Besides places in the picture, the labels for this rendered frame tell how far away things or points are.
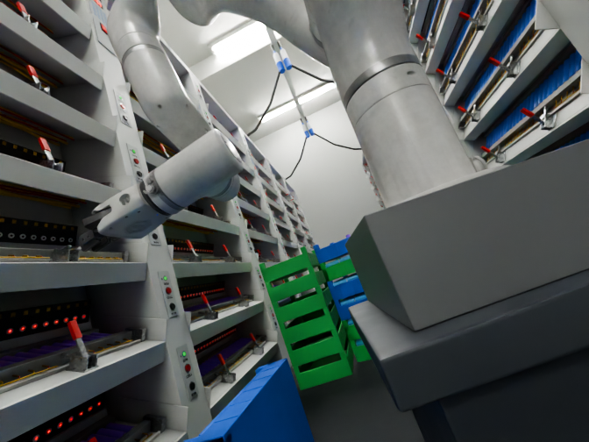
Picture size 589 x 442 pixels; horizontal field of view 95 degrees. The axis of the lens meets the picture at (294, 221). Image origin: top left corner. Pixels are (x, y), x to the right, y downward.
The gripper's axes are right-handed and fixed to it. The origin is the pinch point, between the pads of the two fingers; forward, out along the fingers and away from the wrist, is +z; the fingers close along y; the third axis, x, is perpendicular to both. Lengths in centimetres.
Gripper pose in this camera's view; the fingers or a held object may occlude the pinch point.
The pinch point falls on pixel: (95, 239)
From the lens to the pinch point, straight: 63.6
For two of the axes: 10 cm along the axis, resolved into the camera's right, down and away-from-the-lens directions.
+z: -8.5, 5.2, 1.2
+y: 2.2, 1.5, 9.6
